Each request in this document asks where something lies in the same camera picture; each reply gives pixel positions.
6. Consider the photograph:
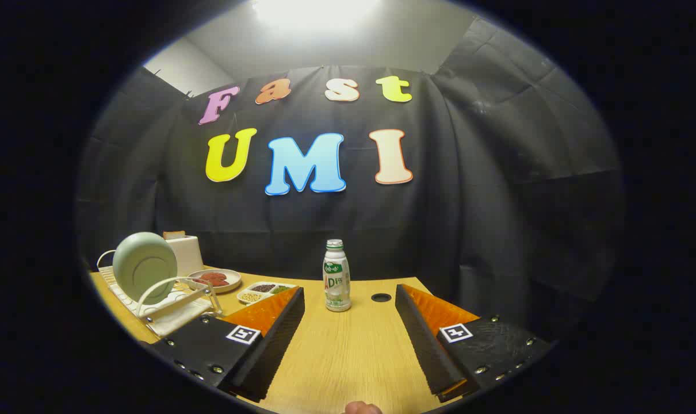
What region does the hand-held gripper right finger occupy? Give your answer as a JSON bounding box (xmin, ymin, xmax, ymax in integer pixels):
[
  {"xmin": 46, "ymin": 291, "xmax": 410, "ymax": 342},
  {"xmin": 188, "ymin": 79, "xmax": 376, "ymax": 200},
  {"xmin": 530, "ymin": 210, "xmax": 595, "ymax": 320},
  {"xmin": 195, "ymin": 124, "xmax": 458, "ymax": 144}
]
[{"xmin": 394, "ymin": 283, "xmax": 554, "ymax": 403}]

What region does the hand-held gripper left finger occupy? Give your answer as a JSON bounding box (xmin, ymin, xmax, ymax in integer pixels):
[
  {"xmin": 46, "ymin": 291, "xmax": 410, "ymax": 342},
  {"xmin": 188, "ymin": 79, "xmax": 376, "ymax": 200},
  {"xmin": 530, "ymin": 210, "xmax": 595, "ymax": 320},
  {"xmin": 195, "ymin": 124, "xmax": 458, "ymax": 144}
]
[{"xmin": 151, "ymin": 286, "xmax": 306, "ymax": 403}]

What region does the white wire dish rack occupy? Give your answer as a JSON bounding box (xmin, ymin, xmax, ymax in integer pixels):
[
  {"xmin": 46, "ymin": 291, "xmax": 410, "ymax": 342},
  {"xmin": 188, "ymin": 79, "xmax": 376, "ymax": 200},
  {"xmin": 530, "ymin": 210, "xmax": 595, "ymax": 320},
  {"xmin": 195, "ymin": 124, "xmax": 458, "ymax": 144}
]
[{"xmin": 97, "ymin": 248, "xmax": 223, "ymax": 338}]

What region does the pale green plate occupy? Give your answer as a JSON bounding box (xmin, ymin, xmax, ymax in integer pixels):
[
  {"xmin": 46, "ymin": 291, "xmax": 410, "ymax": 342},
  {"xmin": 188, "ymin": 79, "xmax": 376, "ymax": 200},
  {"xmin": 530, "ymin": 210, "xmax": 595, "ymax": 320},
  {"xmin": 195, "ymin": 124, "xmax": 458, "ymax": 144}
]
[{"xmin": 113, "ymin": 232, "xmax": 179, "ymax": 304}]

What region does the white divided dish with beans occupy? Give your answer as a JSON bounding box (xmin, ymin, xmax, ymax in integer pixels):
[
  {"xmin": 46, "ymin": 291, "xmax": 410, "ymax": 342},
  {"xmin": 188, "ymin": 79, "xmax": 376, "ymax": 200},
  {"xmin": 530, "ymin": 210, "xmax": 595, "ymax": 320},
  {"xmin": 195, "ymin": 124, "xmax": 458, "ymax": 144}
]
[{"xmin": 236, "ymin": 282, "xmax": 298, "ymax": 305}]

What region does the small beige plate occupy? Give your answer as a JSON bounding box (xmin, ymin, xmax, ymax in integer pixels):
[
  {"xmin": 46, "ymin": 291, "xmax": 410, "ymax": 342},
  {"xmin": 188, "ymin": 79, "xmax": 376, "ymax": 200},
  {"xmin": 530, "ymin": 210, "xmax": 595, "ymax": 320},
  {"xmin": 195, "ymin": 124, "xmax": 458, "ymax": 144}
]
[{"xmin": 187, "ymin": 269, "xmax": 242, "ymax": 294}]

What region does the white drink bottle green label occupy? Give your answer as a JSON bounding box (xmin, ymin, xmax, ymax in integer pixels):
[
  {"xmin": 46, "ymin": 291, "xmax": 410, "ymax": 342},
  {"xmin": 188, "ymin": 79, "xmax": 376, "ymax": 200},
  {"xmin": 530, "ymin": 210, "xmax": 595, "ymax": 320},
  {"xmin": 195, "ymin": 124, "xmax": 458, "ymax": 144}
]
[{"xmin": 323, "ymin": 239, "xmax": 352, "ymax": 312}]

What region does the black backdrop cloth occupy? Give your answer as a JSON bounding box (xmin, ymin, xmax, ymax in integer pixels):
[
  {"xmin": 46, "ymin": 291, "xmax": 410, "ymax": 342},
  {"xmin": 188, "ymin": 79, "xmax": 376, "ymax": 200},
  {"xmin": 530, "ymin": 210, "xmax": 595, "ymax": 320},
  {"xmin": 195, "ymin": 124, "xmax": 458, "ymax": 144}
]
[{"xmin": 75, "ymin": 17, "xmax": 625, "ymax": 346}]

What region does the white toaster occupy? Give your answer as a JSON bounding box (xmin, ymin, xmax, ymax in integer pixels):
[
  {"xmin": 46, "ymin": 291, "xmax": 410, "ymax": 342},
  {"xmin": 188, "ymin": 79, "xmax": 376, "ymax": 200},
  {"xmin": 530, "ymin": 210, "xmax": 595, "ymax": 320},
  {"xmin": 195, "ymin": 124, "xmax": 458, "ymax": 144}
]
[{"xmin": 165, "ymin": 235, "xmax": 204, "ymax": 277}]

